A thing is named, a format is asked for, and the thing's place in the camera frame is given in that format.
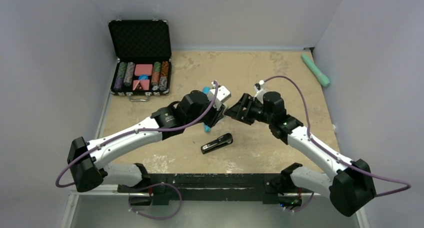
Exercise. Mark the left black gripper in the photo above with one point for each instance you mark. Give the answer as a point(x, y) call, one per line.
point(216, 115)

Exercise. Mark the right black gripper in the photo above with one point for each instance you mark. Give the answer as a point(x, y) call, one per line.
point(237, 111)

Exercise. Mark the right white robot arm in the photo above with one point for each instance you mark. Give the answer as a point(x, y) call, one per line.
point(346, 188)

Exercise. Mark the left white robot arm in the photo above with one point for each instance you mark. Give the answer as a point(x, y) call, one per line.
point(90, 162)

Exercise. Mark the blue cylindrical tube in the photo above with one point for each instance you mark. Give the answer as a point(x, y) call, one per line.
point(207, 129)

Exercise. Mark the mint green tube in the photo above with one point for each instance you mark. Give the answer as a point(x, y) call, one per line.
point(321, 77)

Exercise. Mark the black poker chip case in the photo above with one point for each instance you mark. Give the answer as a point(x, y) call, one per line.
point(140, 42)

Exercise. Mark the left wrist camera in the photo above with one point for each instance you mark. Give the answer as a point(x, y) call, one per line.
point(223, 94)

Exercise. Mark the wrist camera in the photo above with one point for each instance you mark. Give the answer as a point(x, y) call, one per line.
point(259, 90)
point(223, 94)

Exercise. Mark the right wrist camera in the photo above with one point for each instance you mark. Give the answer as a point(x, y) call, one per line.
point(259, 90)

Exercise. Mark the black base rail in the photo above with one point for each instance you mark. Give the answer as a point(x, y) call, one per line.
point(267, 188)

